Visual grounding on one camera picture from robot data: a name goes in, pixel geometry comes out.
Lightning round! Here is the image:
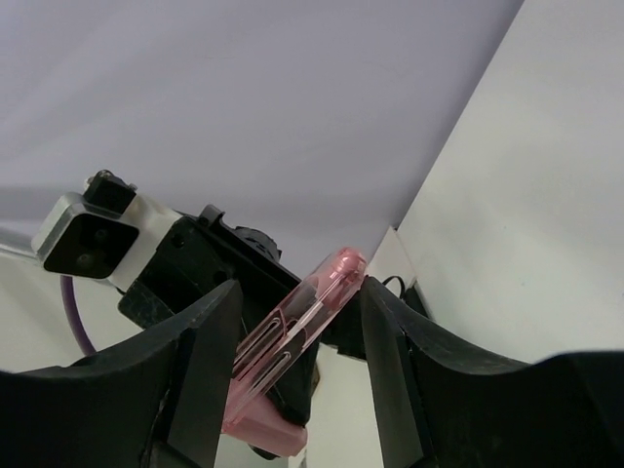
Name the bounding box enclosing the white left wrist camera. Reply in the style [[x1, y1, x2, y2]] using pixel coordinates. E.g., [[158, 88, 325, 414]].
[[31, 170, 181, 292]]

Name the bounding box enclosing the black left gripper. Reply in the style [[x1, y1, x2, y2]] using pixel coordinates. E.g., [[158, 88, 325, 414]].
[[116, 204, 371, 462]]

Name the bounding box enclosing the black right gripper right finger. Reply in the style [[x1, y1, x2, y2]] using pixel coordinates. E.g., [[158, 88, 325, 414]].
[[361, 278, 623, 467]]

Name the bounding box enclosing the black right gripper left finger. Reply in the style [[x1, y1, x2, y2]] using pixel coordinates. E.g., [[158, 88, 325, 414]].
[[1, 280, 243, 467]]

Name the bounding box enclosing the pink translucent pen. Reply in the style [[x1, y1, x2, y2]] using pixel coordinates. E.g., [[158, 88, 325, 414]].
[[221, 247, 367, 457]]

